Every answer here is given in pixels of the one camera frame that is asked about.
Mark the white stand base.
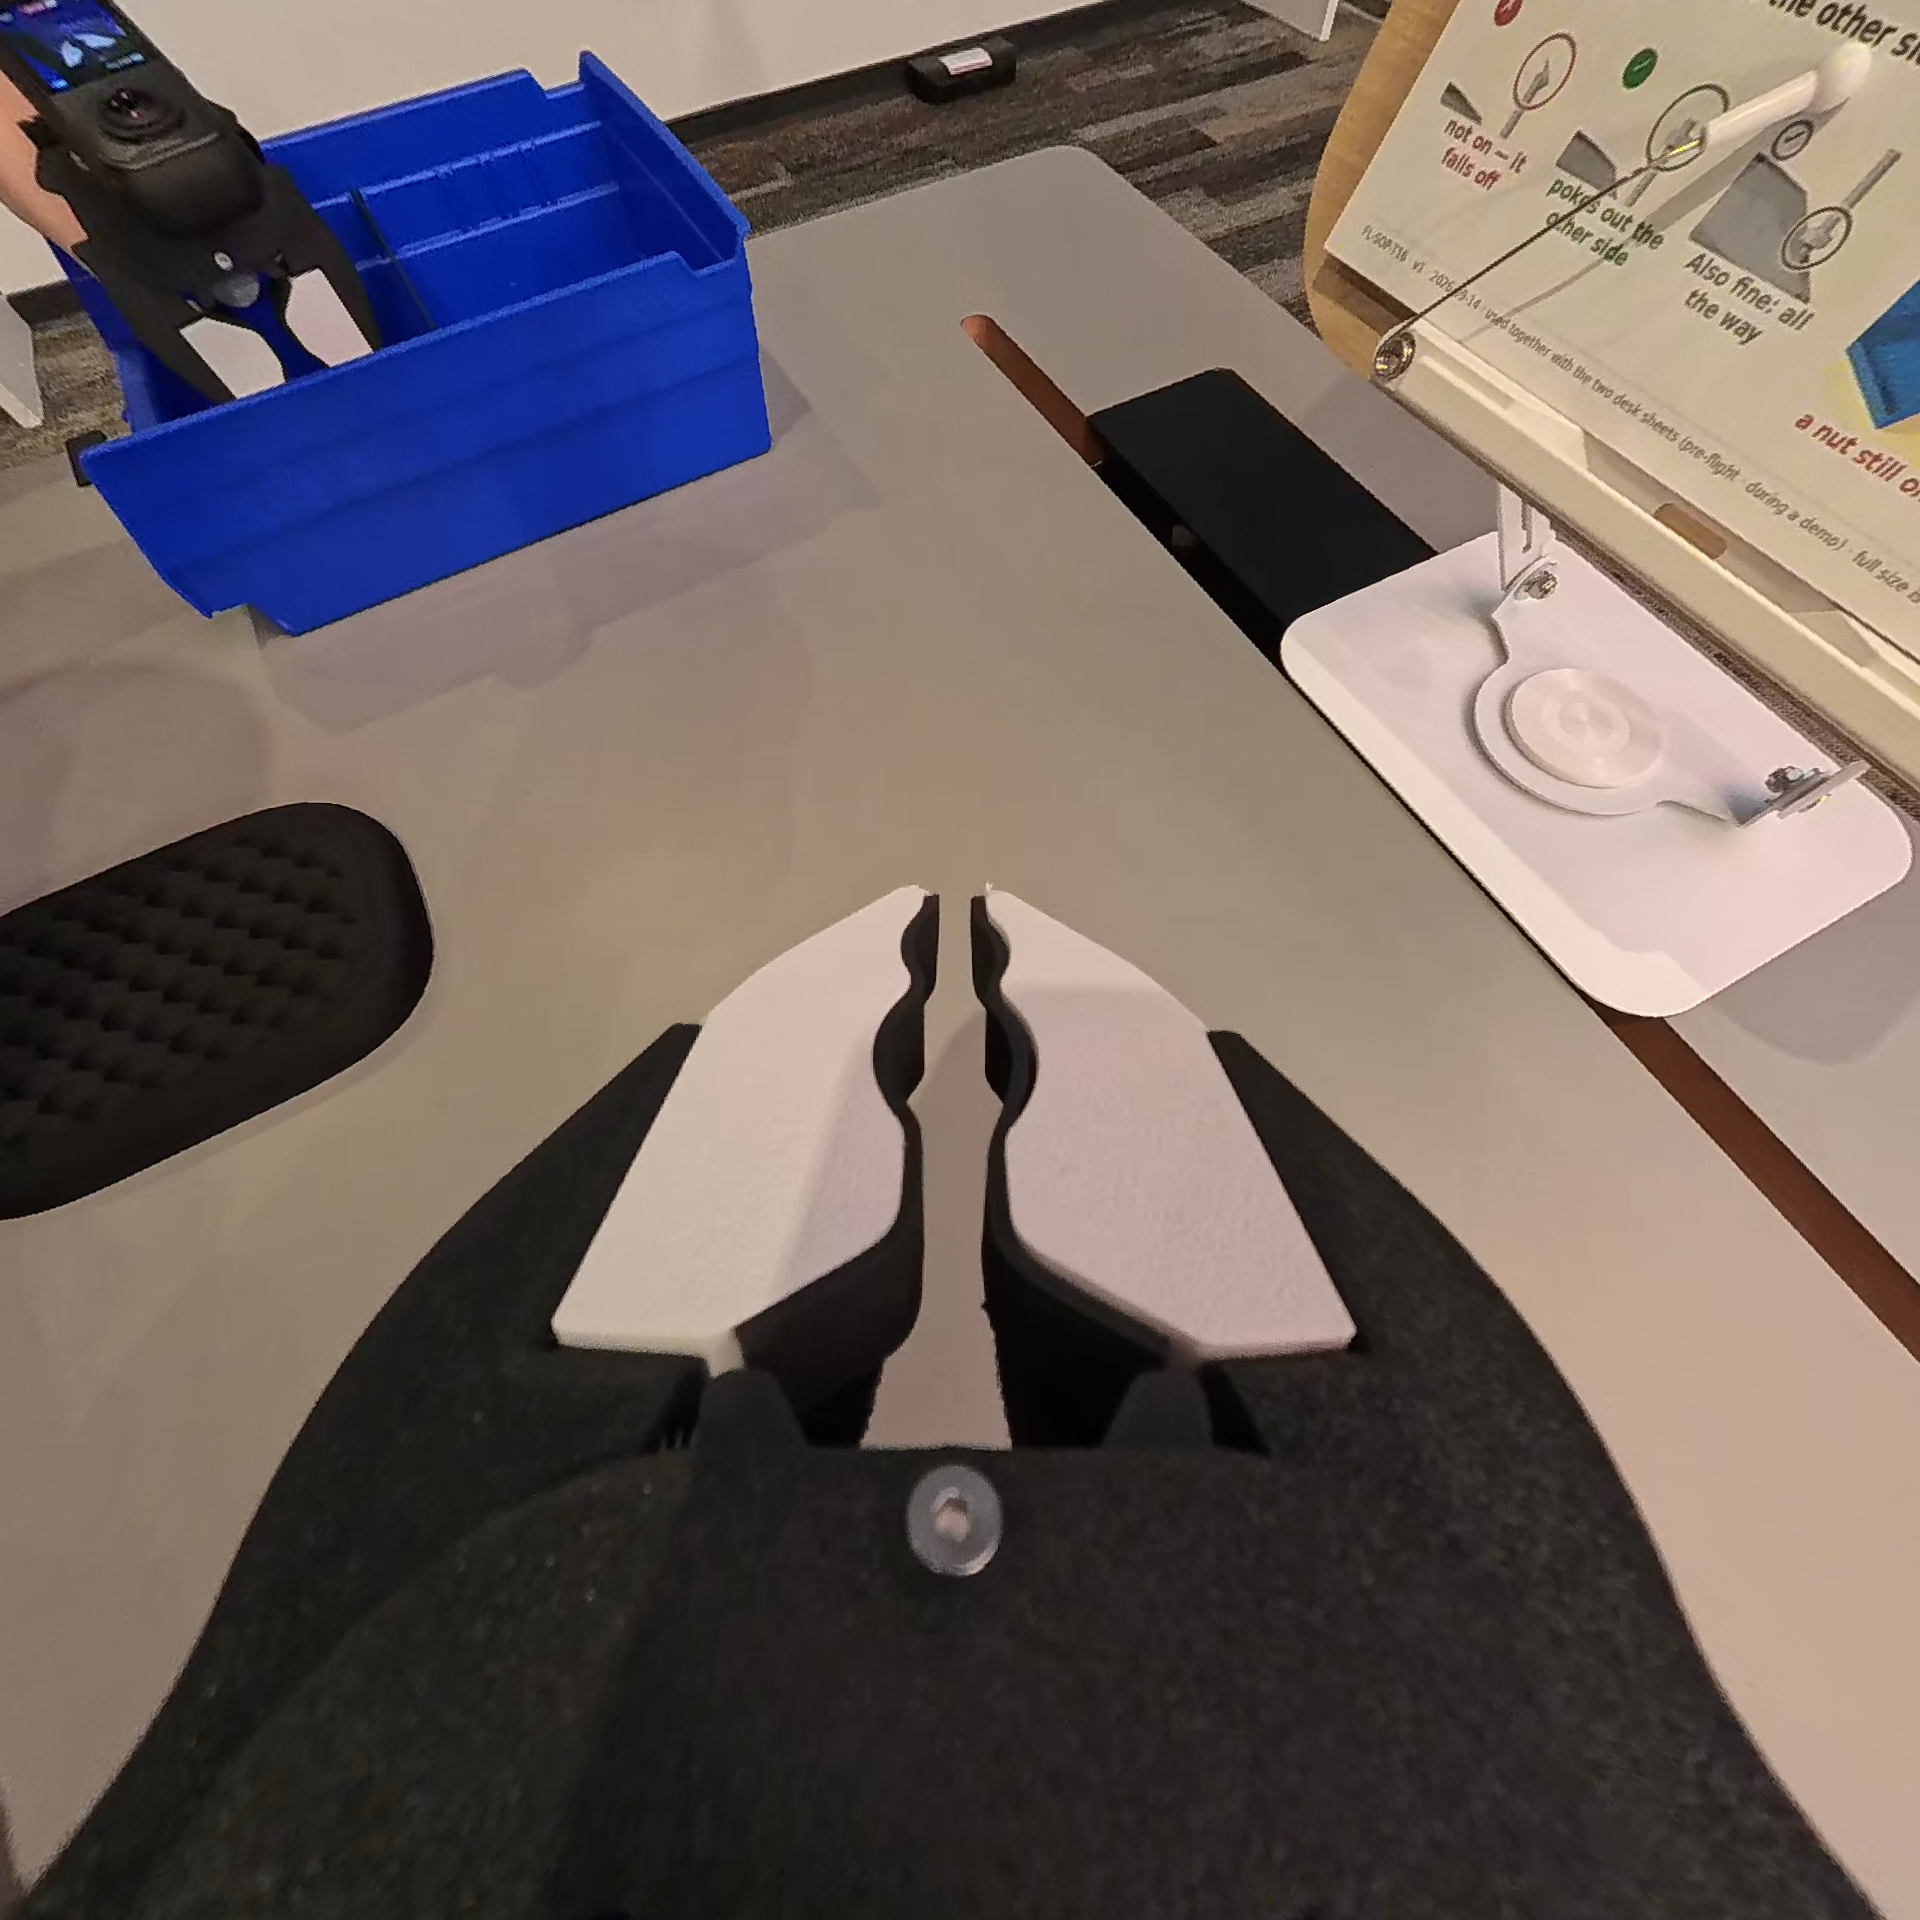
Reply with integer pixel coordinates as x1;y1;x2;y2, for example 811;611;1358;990
1277;482;1918;1023

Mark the small black floor box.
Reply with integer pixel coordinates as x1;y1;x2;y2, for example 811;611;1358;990
904;38;1024;107

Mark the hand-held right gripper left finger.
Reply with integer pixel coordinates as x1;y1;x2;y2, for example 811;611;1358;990
549;884;941;1374

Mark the wooden backing board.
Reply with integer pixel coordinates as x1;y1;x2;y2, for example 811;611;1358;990
1299;0;1450;385

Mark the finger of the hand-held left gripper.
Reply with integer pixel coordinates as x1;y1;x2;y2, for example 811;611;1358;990
286;265;378;371
190;317;297;399

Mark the person's left hand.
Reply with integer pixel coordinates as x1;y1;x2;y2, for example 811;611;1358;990
0;67;74;244

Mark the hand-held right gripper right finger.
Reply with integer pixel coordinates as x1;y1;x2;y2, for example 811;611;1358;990
970;884;1360;1370

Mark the blue plastic bin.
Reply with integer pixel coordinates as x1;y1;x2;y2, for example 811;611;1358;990
72;47;778;643

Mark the grey desk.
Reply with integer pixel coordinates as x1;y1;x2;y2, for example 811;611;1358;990
0;141;1920;1920

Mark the black wrist rest pad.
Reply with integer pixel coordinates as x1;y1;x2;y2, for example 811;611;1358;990
0;799;441;1226

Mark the white sheet peg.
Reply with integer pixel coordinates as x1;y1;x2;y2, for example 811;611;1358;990
1641;41;1881;170

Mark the printed instruction sheet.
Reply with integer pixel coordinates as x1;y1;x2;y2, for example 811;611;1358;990
1341;0;1920;670

